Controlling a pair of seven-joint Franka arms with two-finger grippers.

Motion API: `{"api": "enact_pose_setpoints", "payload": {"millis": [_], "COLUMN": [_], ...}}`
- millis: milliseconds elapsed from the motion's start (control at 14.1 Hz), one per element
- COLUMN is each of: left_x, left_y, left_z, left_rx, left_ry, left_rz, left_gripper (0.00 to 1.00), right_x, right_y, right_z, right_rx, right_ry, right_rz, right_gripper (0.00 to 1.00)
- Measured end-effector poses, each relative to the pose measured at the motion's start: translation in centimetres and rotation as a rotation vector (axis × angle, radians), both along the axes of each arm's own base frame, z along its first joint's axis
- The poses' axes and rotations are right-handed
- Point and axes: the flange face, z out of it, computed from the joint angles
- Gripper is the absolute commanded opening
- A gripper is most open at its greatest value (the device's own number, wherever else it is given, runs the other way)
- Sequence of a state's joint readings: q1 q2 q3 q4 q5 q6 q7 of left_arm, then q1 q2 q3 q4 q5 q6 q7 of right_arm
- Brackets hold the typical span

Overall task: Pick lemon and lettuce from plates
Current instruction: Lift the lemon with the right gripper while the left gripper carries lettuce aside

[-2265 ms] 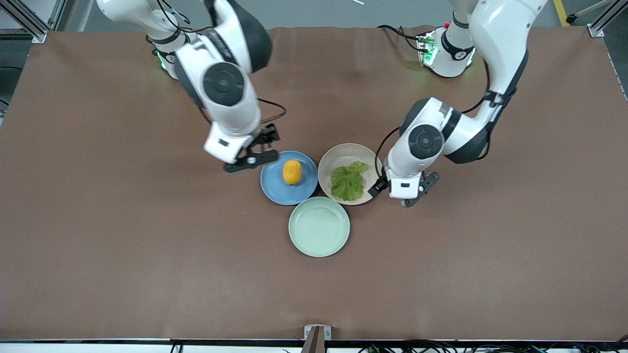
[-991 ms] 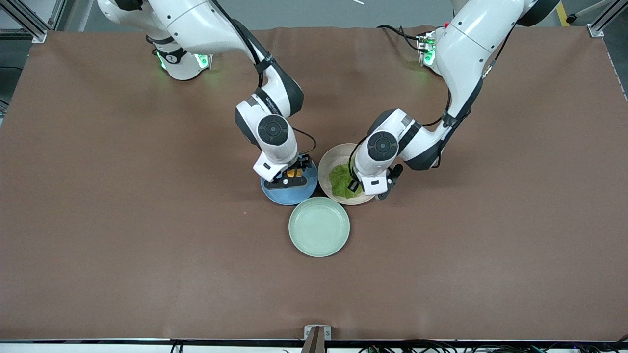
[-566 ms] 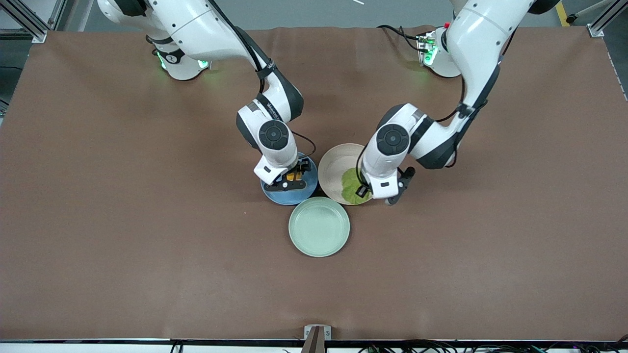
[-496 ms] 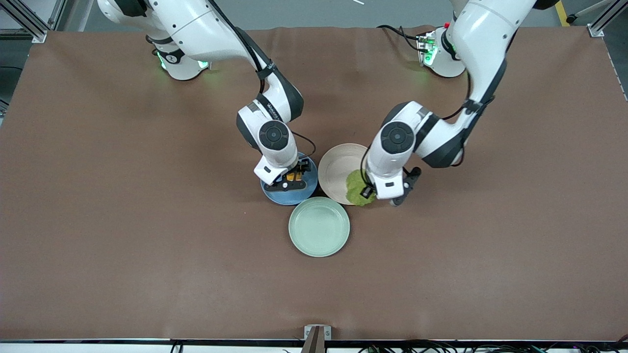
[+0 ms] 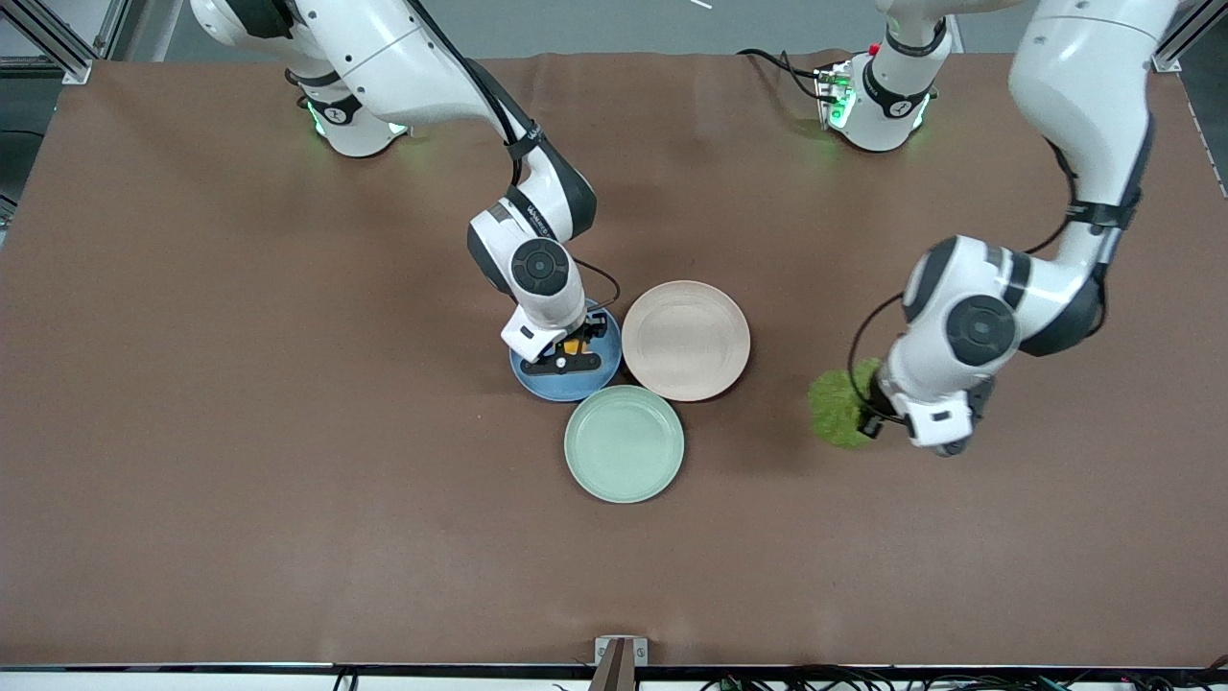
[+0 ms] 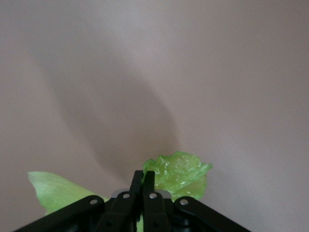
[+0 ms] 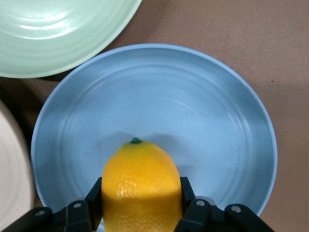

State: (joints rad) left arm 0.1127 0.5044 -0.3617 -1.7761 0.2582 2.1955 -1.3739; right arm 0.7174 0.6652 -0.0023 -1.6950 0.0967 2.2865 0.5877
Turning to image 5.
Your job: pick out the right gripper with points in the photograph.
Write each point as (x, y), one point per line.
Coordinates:
(589, 334)

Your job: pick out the mint green plate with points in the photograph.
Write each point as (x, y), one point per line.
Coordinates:
(624, 446)

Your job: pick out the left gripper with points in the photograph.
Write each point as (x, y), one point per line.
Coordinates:
(877, 404)

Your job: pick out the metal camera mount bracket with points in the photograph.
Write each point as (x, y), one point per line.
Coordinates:
(621, 657)

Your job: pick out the green lettuce leaf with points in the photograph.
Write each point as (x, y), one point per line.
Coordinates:
(835, 413)

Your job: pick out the brown table cover mat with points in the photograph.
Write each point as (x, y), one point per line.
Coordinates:
(288, 480)

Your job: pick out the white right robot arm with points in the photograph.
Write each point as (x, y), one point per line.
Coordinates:
(384, 58)

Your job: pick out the blue plate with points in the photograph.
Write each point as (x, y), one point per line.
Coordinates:
(566, 389)

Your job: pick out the aluminium frame profile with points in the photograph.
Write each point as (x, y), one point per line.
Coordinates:
(1175, 48)
(53, 38)

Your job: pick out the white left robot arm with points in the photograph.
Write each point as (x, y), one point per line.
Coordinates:
(1084, 77)

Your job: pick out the beige plate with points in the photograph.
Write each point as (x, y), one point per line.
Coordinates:
(686, 341)

